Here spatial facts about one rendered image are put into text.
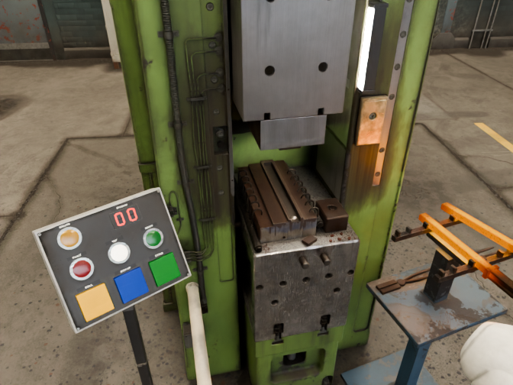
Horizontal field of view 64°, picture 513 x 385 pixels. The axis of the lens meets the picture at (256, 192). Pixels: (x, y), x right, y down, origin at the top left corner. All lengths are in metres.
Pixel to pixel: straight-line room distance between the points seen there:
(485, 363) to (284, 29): 0.85
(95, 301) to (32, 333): 1.46
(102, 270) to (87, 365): 1.23
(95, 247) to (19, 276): 1.86
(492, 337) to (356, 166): 0.87
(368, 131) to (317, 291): 0.60
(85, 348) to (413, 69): 2.00
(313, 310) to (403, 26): 1.04
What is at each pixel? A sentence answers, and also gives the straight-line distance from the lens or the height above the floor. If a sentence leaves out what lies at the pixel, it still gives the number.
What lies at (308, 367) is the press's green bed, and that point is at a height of 0.16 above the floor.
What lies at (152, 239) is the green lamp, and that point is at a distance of 1.20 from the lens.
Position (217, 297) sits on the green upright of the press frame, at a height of 0.54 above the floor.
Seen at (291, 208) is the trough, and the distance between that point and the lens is 1.47.
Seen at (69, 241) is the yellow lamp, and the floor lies 1.16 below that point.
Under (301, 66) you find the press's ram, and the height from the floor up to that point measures 1.51.
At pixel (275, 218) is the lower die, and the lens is 1.41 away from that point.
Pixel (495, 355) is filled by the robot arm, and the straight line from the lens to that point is 0.84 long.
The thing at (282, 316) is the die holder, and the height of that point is 0.59.
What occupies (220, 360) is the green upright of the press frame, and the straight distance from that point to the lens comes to 2.09.
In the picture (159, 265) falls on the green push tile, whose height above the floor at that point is 1.03.
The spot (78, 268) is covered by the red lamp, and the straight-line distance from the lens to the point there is 1.16.
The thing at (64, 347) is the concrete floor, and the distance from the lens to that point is 2.48.
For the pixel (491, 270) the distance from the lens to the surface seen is 1.45.
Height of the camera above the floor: 1.83
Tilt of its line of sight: 33 degrees down
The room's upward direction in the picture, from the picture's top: straight up
